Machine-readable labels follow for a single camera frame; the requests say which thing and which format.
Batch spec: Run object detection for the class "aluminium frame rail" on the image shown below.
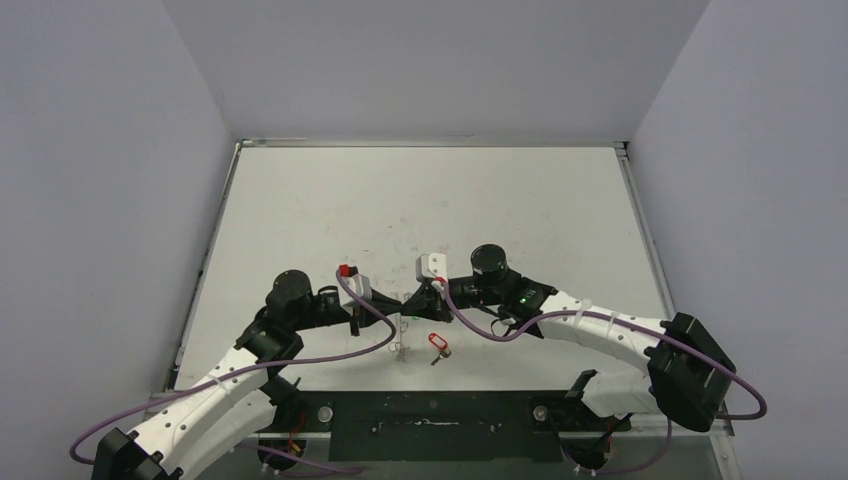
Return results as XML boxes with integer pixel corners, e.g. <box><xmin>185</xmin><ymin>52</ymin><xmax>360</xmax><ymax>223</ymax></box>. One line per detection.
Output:
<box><xmin>142</xmin><ymin>389</ymin><xmax>735</xmax><ymax>439</ymax></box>

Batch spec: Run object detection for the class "key with red tag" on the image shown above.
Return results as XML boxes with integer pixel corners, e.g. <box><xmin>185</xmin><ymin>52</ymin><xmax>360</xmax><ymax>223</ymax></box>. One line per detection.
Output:
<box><xmin>428</xmin><ymin>332</ymin><xmax>452</xmax><ymax>366</ymax></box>

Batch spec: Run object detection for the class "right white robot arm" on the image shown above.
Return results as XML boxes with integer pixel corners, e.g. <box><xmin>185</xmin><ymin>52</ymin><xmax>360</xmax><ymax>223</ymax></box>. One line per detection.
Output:
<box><xmin>401</xmin><ymin>244</ymin><xmax>736</xmax><ymax>432</ymax></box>

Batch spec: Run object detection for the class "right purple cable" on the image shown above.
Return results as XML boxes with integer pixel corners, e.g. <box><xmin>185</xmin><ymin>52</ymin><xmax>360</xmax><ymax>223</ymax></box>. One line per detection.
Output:
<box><xmin>437</xmin><ymin>278</ymin><xmax>768</xmax><ymax>477</ymax></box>

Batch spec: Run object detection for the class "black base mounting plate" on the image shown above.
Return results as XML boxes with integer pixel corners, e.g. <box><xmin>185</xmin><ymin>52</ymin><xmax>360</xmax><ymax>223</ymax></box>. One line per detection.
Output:
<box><xmin>264</xmin><ymin>390</ymin><xmax>630</xmax><ymax>463</ymax></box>

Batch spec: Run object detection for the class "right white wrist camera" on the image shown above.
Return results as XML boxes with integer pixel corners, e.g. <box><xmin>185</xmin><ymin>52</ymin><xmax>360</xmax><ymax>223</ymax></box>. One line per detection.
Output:
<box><xmin>415</xmin><ymin>253</ymin><xmax>449</xmax><ymax>283</ymax></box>

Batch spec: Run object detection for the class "purple cable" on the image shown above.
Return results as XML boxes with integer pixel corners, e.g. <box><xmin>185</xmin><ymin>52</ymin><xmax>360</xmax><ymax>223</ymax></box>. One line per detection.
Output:
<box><xmin>69</xmin><ymin>268</ymin><xmax>397</xmax><ymax>478</ymax></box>
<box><xmin>437</xmin><ymin>278</ymin><xmax>768</xmax><ymax>477</ymax></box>

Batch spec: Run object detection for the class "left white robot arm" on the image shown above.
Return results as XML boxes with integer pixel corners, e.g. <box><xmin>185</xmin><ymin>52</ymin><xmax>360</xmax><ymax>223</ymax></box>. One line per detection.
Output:
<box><xmin>92</xmin><ymin>265</ymin><xmax>402</xmax><ymax>479</ymax></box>

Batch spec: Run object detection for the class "large metal keyring plate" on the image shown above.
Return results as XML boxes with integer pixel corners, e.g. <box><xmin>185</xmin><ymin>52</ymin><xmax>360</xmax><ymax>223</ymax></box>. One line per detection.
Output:
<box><xmin>388</xmin><ymin>311</ymin><xmax>408</xmax><ymax>363</ymax></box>

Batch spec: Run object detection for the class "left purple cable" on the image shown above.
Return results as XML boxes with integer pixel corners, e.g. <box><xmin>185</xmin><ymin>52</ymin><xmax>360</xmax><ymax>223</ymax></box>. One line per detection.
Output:
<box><xmin>69</xmin><ymin>268</ymin><xmax>397</xmax><ymax>478</ymax></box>

